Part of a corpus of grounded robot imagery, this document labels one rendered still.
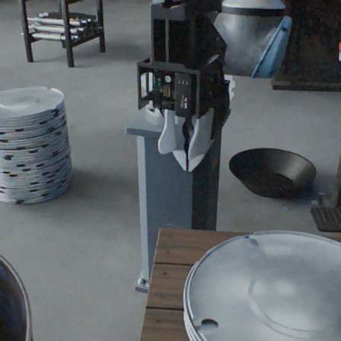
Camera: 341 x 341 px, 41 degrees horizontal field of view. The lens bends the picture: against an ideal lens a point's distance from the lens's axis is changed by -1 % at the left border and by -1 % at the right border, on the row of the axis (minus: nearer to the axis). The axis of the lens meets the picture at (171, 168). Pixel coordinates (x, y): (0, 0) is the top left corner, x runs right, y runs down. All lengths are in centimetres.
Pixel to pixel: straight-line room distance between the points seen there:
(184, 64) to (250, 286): 33
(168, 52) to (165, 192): 57
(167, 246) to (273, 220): 75
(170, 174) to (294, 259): 37
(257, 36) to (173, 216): 43
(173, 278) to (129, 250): 62
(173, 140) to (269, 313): 25
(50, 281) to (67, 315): 13
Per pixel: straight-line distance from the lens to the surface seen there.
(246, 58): 86
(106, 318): 114
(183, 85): 47
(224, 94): 53
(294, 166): 172
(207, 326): 60
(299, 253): 72
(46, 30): 314
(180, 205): 100
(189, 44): 47
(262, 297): 63
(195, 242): 77
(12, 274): 55
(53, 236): 141
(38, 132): 147
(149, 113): 96
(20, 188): 156
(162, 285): 69
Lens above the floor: 83
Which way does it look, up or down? 29 degrees down
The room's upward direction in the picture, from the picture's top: straight up
